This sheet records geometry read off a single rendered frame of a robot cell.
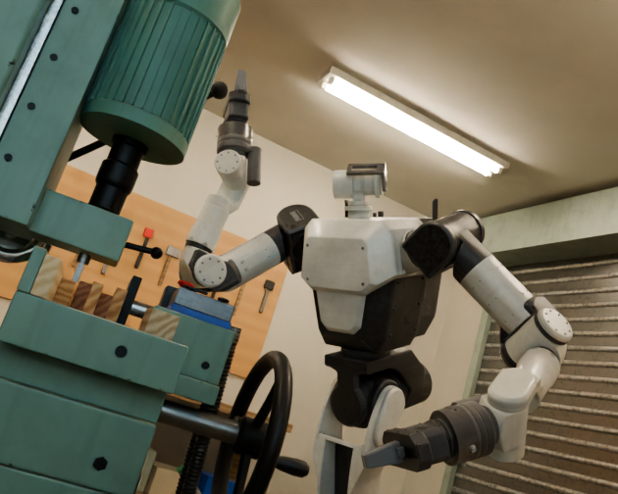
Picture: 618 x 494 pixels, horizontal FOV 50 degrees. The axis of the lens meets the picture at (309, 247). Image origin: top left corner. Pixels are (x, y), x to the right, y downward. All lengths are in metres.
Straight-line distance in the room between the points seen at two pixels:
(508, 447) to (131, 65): 0.85
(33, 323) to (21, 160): 0.31
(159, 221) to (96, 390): 3.68
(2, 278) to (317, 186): 2.22
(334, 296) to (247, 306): 3.14
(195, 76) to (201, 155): 3.60
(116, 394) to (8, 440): 0.13
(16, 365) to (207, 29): 0.60
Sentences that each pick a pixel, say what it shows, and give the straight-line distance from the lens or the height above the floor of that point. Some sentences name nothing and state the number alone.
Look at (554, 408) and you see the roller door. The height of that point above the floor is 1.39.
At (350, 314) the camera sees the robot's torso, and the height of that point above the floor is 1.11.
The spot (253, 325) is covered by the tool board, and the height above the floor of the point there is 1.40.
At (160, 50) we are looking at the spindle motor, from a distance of 1.11.
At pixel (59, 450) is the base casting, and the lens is 0.87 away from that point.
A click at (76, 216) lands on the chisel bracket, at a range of 1.07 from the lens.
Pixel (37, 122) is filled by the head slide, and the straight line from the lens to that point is 1.07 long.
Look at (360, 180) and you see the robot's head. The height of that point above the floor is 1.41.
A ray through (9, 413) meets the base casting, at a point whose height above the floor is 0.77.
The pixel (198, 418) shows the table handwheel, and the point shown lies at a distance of 1.09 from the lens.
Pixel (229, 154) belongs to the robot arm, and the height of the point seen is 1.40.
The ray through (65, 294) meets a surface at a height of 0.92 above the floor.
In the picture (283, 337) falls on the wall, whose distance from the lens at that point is 4.76.
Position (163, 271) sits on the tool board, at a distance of 4.48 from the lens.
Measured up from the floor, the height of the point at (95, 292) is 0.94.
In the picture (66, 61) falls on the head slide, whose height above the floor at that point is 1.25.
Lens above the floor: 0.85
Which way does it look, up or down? 15 degrees up
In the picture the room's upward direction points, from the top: 17 degrees clockwise
